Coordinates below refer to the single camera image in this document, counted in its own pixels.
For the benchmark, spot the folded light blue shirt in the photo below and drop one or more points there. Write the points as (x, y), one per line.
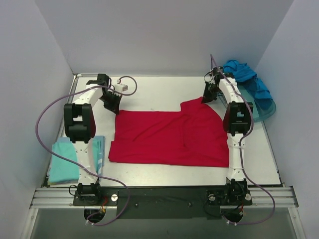
(61, 171)

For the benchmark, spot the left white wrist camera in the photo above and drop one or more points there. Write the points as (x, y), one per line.
(120, 87)

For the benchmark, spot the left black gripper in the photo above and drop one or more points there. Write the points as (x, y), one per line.
(112, 101)

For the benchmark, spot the aluminium front rail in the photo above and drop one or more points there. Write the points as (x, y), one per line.
(59, 198)

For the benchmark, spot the teal plastic basket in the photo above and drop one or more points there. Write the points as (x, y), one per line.
(258, 94)

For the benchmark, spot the red polo shirt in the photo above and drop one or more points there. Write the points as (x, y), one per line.
(193, 136)

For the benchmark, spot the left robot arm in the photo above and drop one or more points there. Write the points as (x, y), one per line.
(80, 125)

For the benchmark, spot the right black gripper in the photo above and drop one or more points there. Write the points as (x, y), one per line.
(209, 92)

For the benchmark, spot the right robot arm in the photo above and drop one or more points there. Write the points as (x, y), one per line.
(237, 122)

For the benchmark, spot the blue t shirt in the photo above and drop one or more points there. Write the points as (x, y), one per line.
(242, 72)

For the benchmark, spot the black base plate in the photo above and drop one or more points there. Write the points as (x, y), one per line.
(184, 202)

